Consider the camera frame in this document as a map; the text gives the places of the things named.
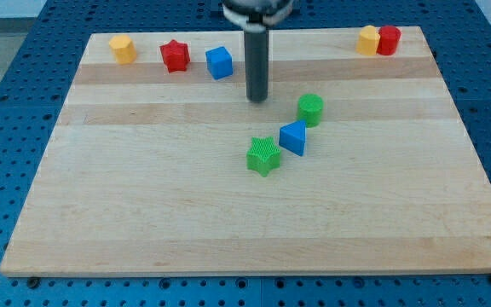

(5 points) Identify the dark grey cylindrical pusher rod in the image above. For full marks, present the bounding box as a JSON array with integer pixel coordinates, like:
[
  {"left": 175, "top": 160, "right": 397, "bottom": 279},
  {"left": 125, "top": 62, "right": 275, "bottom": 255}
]
[{"left": 244, "top": 30, "right": 269, "bottom": 102}]

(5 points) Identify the red star block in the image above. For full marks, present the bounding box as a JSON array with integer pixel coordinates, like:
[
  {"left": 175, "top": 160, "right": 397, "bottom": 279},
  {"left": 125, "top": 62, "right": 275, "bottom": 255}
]
[{"left": 159, "top": 39, "right": 190, "bottom": 72}]

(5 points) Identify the yellow heart block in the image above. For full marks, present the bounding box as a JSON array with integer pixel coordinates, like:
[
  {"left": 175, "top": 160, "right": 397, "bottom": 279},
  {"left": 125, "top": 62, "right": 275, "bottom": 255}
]
[{"left": 355, "top": 25, "right": 380, "bottom": 56}]

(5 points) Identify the green star block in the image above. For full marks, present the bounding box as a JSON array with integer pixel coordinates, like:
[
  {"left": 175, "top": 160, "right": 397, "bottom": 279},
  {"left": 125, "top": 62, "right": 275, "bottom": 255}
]
[{"left": 246, "top": 136, "right": 280, "bottom": 177}]

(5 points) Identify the blue cube block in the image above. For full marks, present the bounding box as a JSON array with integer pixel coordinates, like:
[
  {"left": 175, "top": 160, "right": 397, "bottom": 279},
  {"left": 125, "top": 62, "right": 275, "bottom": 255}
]
[{"left": 205, "top": 46, "right": 234, "bottom": 80}]

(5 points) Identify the green cylinder block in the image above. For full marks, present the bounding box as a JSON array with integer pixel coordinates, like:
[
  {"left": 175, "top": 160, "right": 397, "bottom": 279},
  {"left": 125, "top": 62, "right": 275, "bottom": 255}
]
[{"left": 296, "top": 93, "right": 324, "bottom": 128}]

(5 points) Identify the blue triangle block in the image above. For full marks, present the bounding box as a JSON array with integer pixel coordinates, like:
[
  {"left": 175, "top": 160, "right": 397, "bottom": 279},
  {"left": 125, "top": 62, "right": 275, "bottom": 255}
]
[{"left": 279, "top": 119, "right": 306, "bottom": 156}]

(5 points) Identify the red cylinder block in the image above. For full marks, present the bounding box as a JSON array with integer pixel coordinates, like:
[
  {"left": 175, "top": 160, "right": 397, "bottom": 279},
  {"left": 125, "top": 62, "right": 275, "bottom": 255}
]
[{"left": 377, "top": 25, "right": 401, "bottom": 55}]

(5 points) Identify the yellow hexagon block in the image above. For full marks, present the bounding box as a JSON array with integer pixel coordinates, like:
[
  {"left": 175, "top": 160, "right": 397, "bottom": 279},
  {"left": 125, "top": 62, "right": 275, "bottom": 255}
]
[{"left": 108, "top": 34, "right": 136, "bottom": 65}]

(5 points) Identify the wooden board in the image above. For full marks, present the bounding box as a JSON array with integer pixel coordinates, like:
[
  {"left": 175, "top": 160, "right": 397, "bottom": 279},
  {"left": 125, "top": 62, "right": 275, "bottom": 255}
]
[{"left": 0, "top": 26, "right": 491, "bottom": 278}]

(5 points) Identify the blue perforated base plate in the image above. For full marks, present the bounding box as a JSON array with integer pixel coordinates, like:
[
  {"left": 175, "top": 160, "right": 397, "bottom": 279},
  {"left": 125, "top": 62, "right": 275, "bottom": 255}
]
[{"left": 0, "top": 1, "right": 491, "bottom": 306}]

